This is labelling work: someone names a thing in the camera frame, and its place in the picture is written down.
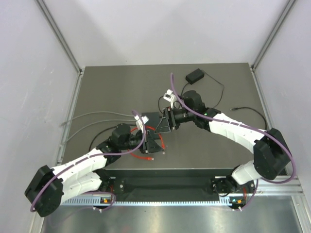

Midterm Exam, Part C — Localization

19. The aluminium frame rail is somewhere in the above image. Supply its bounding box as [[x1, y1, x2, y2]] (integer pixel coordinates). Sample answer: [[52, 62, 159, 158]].
[[38, 175, 304, 197]]

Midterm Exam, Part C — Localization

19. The lower grey ethernet cable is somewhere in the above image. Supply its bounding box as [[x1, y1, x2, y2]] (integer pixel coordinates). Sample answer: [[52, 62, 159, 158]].
[[59, 119, 138, 146]]

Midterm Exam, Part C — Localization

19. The black ethernet cable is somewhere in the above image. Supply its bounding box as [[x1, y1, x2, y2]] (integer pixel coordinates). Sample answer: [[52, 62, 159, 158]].
[[230, 106, 268, 131]]

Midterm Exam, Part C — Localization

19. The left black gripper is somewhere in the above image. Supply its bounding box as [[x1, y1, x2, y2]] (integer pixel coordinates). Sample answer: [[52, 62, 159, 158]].
[[120, 130, 164, 154]]

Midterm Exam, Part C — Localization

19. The grey slotted cable duct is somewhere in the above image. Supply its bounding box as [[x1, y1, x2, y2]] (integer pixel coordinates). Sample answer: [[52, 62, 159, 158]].
[[61, 196, 245, 207]]

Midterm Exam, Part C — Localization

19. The red ethernet cable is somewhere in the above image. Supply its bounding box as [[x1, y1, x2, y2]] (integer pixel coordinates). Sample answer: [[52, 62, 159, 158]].
[[127, 126, 167, 161]]

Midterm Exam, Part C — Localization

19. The black network switch box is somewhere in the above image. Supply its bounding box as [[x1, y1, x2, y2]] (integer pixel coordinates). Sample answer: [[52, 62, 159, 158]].
[[142, 112, 163, 129]]

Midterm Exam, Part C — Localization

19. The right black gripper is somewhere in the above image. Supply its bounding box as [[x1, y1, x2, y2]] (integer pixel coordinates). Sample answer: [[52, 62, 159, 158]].
[[155, 106, 196, 134]]

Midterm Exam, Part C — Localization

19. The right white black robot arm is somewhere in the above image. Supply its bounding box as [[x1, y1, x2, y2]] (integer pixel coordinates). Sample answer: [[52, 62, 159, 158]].
[[156, 90, 290, 195]]

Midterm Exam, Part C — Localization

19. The thin black power cord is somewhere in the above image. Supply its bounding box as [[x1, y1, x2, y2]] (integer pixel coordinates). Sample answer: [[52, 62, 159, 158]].
[[157, 71, 225, 115]]

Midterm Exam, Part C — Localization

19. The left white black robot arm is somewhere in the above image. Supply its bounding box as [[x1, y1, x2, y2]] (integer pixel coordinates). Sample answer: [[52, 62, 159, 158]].
[[24, 124, 165, 217]]

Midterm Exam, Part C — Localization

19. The black power adapter brick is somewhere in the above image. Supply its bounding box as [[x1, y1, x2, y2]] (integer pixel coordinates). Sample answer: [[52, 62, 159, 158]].
[[185, 68, 205, 85]]

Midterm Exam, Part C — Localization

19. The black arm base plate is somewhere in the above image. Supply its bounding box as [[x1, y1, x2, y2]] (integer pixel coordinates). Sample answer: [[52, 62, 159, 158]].
[[96, 168, 254, 196]]

